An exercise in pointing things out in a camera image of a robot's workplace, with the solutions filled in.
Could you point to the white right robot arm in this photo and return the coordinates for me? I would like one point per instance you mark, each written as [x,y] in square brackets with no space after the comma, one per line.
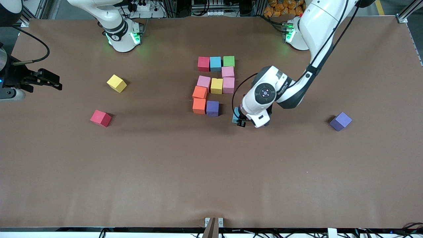
[120,33]

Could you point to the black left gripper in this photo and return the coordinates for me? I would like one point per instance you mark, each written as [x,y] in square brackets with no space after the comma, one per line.
[240,117]

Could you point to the blue foam cube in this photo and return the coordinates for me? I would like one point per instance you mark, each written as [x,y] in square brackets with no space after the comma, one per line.
[215,63]
[235,115]

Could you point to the pink foam cube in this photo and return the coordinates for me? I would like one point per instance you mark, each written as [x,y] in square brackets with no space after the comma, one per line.
[228,71]
[204,81]
[228,85]

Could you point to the red foam cube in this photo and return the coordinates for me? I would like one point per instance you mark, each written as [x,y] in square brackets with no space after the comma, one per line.
[204,63]
[100,117]

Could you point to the purple foam cube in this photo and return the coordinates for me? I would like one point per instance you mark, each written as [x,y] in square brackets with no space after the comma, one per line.
[212,108]
[340,121]

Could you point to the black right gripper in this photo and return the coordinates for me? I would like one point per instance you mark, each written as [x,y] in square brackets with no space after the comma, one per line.
[16,75]

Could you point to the orange foam cube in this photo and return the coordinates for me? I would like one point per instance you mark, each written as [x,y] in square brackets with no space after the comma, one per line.
[199,106]
[200,92]

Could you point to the metal table edge bracket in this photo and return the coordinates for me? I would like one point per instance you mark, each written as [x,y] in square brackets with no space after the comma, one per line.
[207,221]

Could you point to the green foam cube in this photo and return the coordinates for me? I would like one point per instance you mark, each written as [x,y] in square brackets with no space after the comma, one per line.
[228,61]

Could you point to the white power strip with plugs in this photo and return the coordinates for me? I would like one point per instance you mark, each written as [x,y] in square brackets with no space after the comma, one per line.
[143,6]

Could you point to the yellow foam cube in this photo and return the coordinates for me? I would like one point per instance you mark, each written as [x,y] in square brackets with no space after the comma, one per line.
[116,82]
[216,86]

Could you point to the small white power strip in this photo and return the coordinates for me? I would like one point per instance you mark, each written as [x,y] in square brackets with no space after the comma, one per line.
[216,13]

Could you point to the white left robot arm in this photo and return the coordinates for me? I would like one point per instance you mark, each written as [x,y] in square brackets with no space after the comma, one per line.
[281,89]

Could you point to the bag of orange items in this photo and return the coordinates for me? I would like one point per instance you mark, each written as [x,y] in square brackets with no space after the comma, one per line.
[281,7]

